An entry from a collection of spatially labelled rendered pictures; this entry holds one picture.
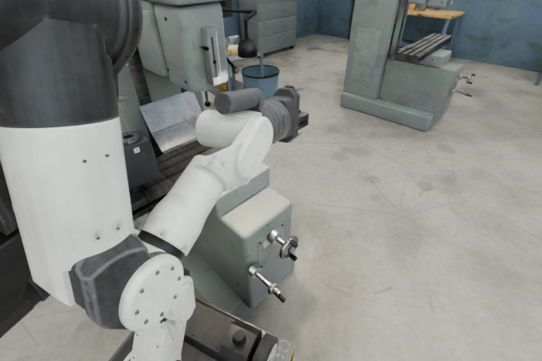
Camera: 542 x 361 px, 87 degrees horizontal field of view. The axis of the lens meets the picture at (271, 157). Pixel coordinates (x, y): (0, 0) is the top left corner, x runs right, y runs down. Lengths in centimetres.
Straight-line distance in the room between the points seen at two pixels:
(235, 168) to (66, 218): 21
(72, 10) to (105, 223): 17
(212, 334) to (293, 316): 77
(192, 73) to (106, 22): 91
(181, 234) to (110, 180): 14
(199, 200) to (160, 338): 65
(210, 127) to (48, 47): 27
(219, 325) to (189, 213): 93
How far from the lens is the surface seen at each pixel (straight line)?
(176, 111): 169
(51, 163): 27
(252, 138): 42
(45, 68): 26
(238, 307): 179
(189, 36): 115
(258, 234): 132
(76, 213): 29
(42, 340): 231
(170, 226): 39
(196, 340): 129
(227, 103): 45
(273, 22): 663
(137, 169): 127
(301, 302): 200
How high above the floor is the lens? 175
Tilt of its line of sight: 35 degrees down
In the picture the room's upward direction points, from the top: 1 degrees counter-clockwise
